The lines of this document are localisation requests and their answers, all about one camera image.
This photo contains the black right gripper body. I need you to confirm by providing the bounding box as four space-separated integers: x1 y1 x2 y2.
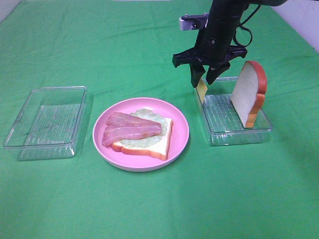
172 15 247 67

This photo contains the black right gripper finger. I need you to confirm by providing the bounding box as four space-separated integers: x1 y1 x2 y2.
206 62 230 85
189 64 206 88

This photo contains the yellow cheese slice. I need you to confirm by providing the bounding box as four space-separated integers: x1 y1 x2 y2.
195 78 208 104

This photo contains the toast bread slice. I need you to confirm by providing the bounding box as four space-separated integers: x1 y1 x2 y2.
111 118 173 161
230 61 267 128

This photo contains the green lettuce leaf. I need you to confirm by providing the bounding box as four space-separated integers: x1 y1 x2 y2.
120 109 168 148

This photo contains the bacon strip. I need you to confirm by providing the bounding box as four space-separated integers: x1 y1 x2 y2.
102 123 161 146
106 112 161 127

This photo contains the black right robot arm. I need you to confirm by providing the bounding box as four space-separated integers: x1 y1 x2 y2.
172 0 284 88

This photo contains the right clear plastic container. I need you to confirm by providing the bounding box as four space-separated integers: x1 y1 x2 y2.
194 77 272 146

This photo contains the clear plastic container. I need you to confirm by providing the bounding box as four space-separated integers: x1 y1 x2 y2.
3 86 87 161
194 77 272 146

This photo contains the pink round plate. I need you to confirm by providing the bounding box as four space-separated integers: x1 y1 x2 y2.
92 97 189 172

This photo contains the green tablecloth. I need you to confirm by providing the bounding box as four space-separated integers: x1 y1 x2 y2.
0 0 319 239

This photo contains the left clear plastic container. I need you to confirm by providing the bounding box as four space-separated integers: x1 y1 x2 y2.
3 86 87 161

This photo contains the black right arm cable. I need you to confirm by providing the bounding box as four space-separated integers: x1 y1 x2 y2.
233 3 262 47

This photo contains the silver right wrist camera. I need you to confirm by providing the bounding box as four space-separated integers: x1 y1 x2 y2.
179 13 208 31

